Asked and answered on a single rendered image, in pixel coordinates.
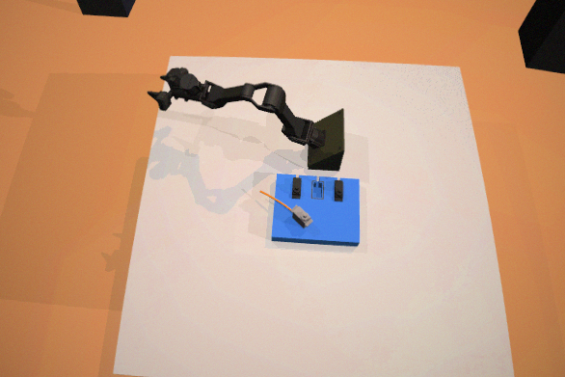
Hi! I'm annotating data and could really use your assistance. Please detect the blue flat panel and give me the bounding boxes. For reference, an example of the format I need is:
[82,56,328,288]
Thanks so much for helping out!
[271,174,360,247]

